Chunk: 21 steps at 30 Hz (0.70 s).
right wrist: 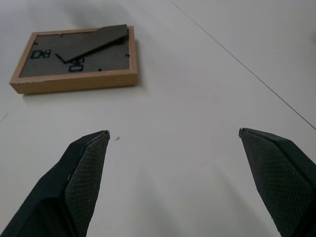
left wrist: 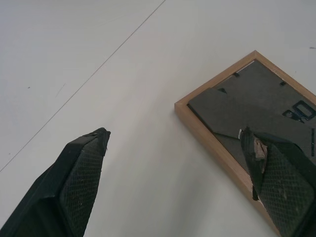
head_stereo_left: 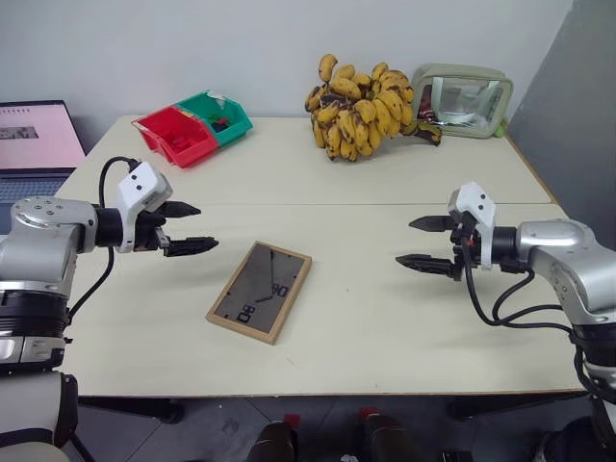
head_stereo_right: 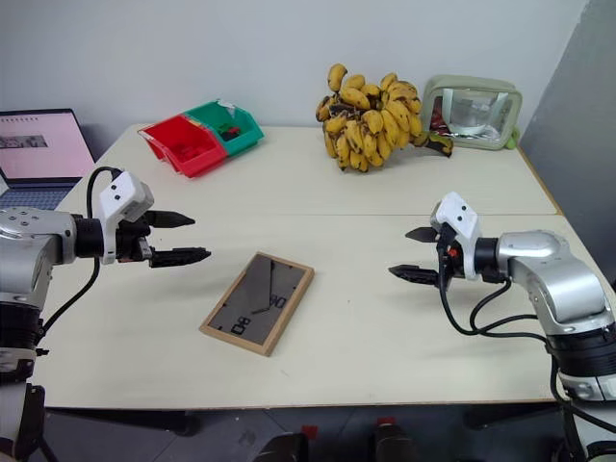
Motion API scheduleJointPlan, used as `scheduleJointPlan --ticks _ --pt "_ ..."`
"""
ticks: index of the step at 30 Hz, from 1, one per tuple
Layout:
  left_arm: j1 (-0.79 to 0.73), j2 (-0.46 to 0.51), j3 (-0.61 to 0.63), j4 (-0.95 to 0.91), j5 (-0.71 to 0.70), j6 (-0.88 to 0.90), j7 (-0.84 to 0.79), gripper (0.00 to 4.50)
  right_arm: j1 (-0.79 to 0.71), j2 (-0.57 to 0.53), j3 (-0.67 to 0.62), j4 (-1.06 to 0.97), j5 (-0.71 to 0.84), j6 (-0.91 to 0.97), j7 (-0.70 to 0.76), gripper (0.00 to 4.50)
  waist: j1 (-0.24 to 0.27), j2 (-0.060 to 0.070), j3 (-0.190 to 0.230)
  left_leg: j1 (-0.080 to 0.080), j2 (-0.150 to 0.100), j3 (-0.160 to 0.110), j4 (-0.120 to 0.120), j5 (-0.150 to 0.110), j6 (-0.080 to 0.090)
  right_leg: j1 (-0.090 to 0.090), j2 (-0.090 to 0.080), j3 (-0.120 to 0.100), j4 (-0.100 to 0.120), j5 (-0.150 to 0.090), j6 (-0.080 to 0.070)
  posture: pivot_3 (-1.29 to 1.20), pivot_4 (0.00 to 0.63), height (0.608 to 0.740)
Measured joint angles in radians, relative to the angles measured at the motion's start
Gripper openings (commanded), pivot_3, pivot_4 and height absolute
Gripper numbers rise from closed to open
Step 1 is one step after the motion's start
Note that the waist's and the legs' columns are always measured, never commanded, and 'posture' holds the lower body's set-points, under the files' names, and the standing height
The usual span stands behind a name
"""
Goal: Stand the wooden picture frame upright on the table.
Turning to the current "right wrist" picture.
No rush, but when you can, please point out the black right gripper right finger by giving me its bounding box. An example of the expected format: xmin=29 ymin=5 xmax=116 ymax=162
xmin=238 ymin=127 xmax=316 ymax=237

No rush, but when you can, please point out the wooden frame tray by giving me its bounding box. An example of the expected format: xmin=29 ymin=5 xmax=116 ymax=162
xmin=9 ymin=24 xmax=138 ymax=94

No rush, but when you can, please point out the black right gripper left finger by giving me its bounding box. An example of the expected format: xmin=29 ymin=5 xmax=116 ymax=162
xmin=0 ymin=129 xmax=111 ymax=237

